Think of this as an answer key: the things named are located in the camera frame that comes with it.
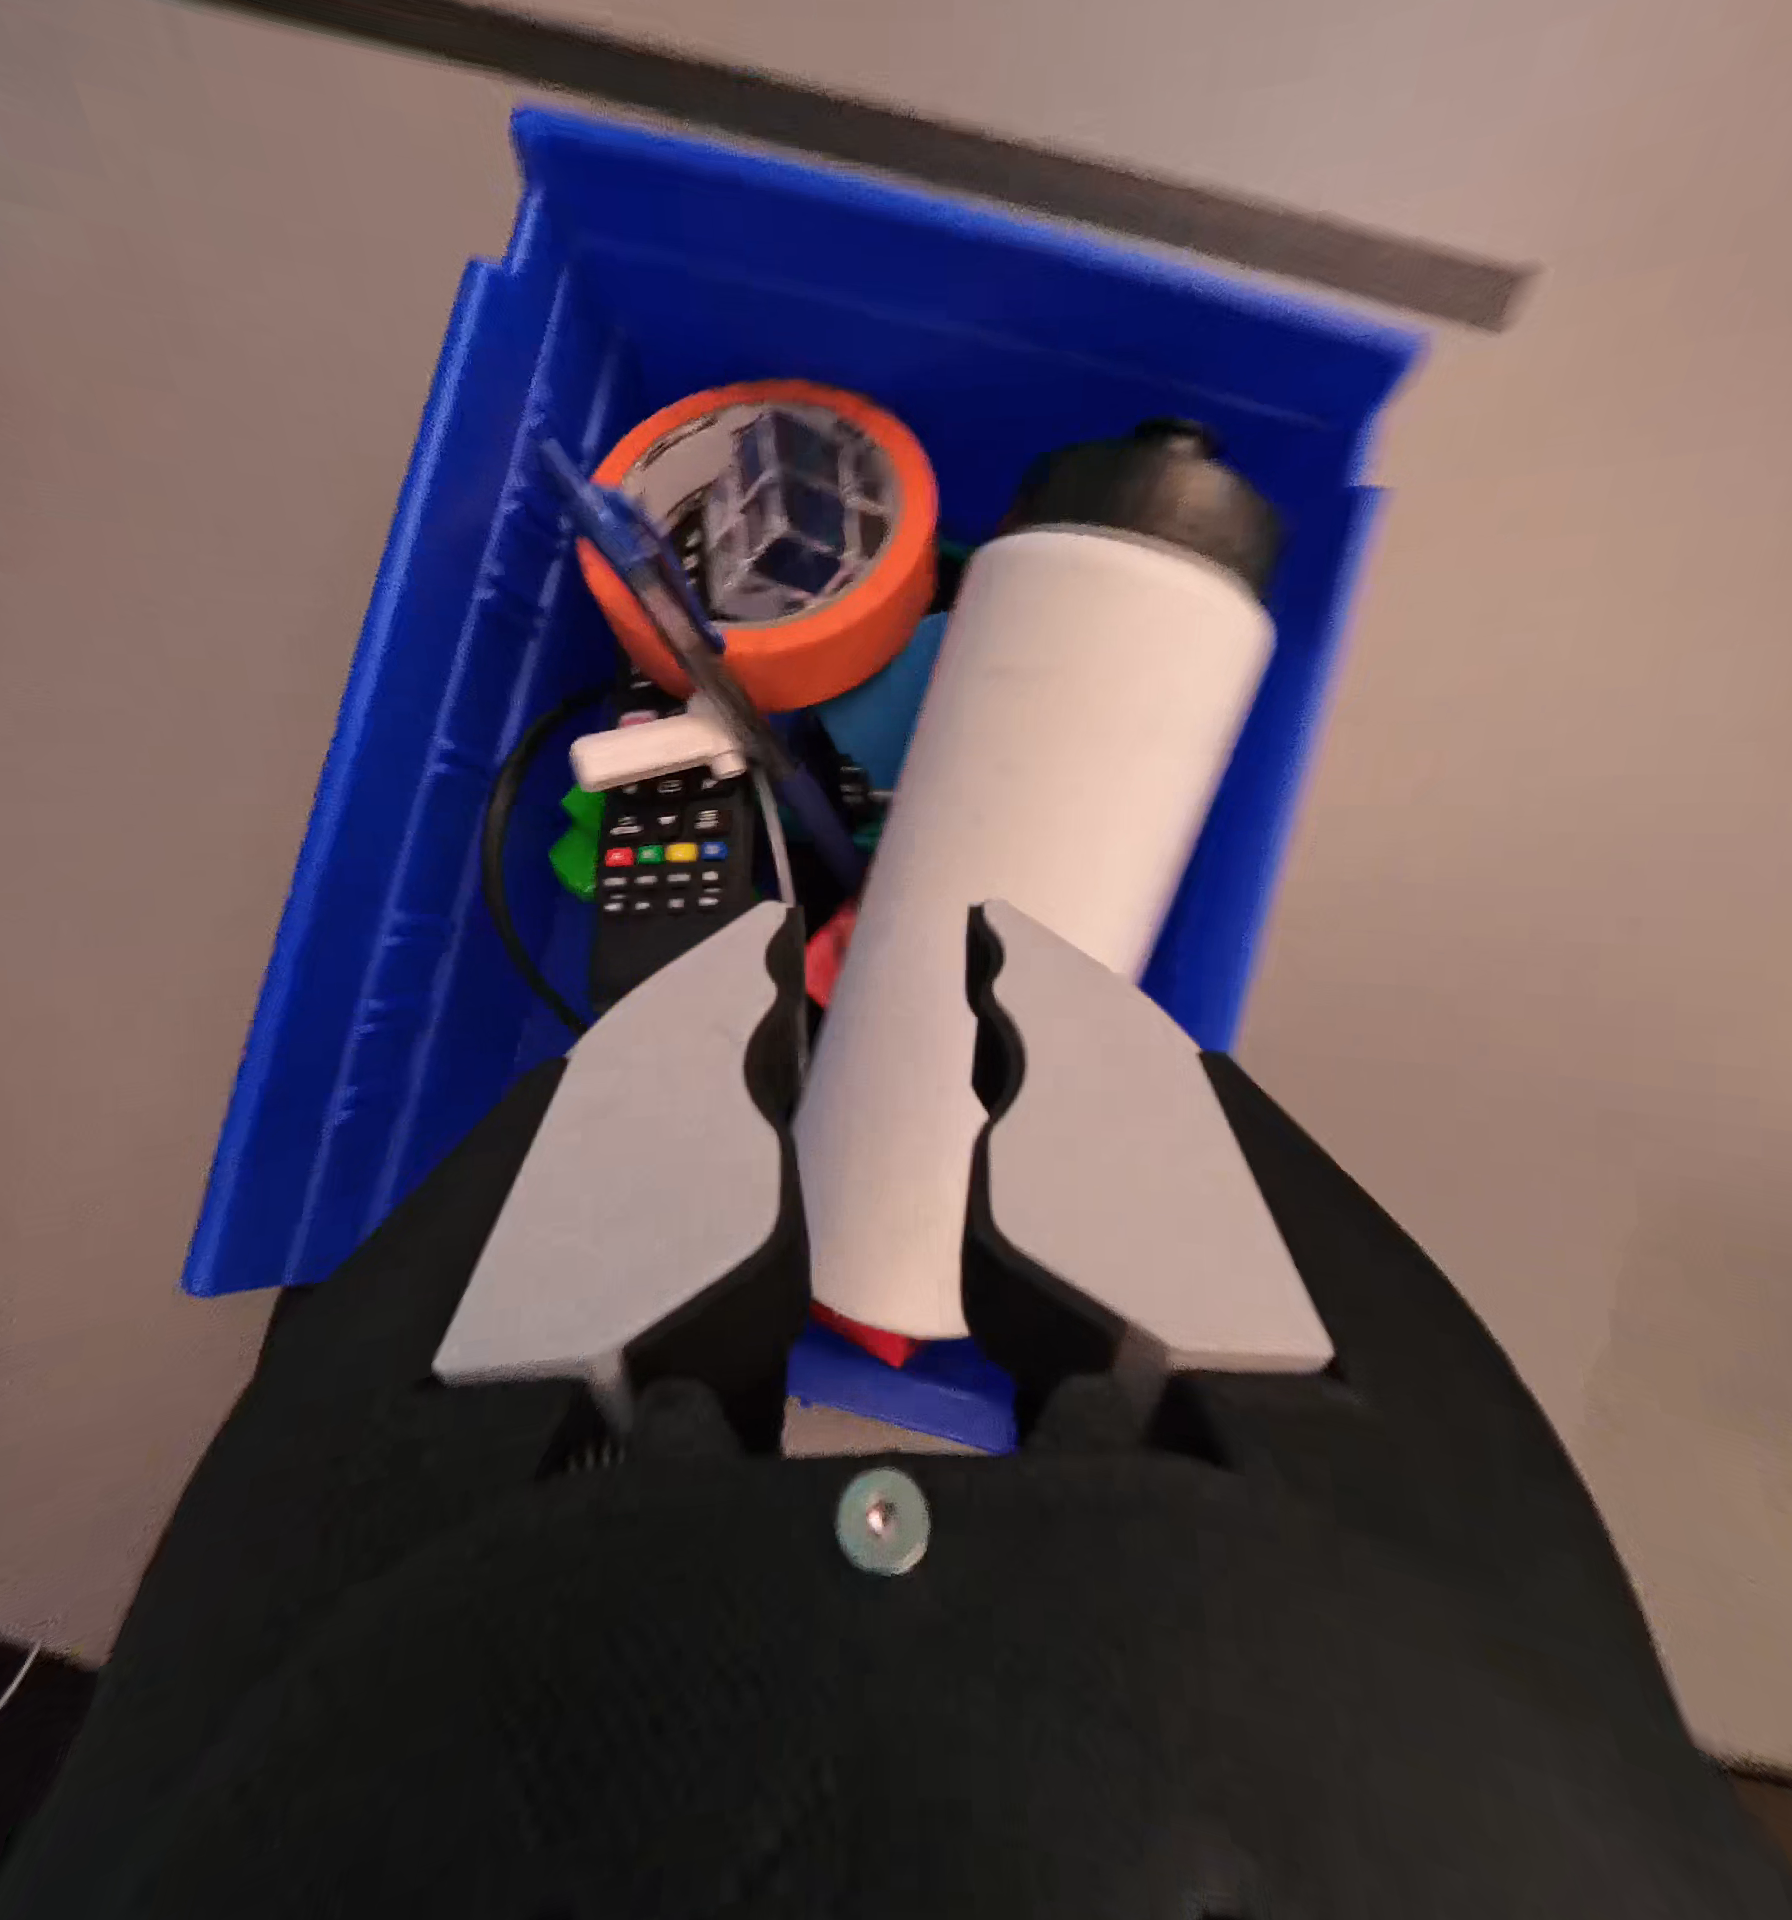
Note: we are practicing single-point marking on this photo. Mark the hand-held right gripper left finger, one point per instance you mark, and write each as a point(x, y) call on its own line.
point(625, 1200)

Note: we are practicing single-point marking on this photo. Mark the small white adapter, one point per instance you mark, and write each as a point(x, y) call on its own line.
point(656, 750)

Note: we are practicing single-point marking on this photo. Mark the red plastic piece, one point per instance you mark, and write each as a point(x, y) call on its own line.
point(874, 1340)

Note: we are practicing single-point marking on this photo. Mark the black remote control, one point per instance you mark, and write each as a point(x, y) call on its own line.
point(672, 886)

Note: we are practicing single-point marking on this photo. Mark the white bottle with black lid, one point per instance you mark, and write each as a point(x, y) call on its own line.
point(1045, 781)

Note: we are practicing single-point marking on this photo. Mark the blue clear plastic cube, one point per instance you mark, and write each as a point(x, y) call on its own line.
point(790, 525)

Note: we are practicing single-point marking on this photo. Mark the orange tape roll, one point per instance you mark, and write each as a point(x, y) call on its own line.
point(821, 652)

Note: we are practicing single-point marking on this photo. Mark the green plastic piece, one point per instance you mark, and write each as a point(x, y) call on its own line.
point(581, 846)

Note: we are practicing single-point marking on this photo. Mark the blue pen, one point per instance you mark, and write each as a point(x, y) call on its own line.
point(640, 562)

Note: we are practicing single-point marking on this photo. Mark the blue plastic bin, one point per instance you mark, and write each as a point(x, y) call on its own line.
point(432, 840)

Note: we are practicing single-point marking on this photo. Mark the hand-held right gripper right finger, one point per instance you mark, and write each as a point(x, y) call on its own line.
point(1136, 1200)

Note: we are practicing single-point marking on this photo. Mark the teal object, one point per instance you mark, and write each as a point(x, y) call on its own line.
point(882, 705)

